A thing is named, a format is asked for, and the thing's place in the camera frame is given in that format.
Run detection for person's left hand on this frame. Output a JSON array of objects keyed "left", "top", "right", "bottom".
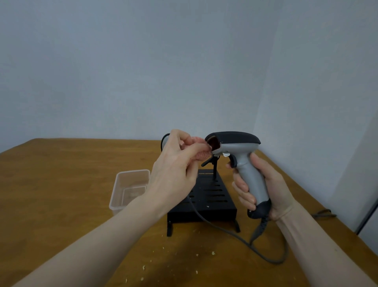
[{"left": 144, "top": 129, "right": 212, "bottom": 214}]

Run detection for person's right hand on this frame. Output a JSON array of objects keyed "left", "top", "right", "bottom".
[{"left": 226, "top": 152, "right": 296, "bottom": 222}]

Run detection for small pink soft object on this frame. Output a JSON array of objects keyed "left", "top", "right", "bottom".
[{"left": 179, "top": 137, "right": 212, "bottom": 162}]

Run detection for grey and black barcode scanner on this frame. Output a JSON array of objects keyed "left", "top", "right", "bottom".
[{"left": 205, "top": 131, "right": 271, "bottom": 219}]

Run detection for person's right forearm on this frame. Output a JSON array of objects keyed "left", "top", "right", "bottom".
[{"left": 275, "top": 202, "right": 378, "bottom": 287}]

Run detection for person's left forearm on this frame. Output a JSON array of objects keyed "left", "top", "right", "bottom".
[{"left": 12, "top": 194, "right": 169, "bottom": 287}]

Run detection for black slotted scanner stand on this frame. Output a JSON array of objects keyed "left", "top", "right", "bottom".
[{"left": 167, "top": 155, "right": 240, "bottom": 237}]

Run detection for scattered pale crumbs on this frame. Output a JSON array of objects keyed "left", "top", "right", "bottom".
[{"left": 124, "top": 234, "right": 217, "bottom": 283}]

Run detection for clear plastic container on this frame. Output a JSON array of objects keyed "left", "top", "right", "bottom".
[{"left": 109, "top": 169, "right": 151, "bottom": 216}]

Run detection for dark metal bar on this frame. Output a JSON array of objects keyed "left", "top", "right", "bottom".
[{"left": 355, "top": 198, "right": 378, "bottom": 235}]

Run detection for grey scanner cable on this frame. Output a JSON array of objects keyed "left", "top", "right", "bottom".
[{"left": 161, "top": 133, "right": 337, "bottom": 264}]

